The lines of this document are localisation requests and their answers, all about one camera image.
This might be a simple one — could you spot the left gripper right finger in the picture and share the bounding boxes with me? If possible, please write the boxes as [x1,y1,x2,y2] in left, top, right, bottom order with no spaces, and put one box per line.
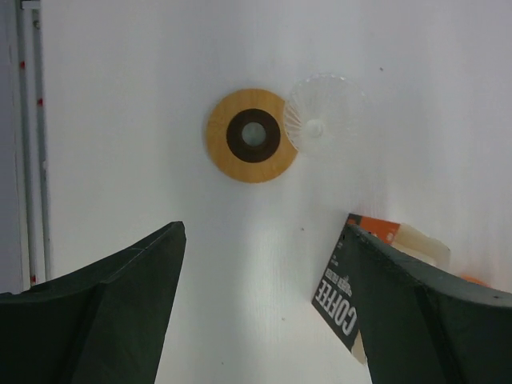
[344,225,511,383]

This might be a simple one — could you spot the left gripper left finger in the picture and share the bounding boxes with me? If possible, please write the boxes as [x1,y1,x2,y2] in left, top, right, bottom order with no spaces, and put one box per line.
[1,222,186,383]

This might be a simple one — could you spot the left aluminium corner post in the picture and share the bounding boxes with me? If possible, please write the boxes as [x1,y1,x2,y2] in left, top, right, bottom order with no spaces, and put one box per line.
[17,1,51,286]

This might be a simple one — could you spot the paper coffee filters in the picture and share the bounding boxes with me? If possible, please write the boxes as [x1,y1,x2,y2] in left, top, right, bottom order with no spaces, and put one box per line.
[391,223,451,271]

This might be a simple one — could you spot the orange filter box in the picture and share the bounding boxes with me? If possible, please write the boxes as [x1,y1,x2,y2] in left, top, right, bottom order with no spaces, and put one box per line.
[311,214,400,365]

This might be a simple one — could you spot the orange glass beaker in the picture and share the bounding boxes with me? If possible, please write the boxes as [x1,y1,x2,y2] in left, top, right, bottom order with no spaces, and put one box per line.
[459,274,490,287]

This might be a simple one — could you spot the wooden ring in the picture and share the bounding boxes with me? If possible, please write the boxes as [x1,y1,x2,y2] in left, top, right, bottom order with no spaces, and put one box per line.
[203,88,301,185]

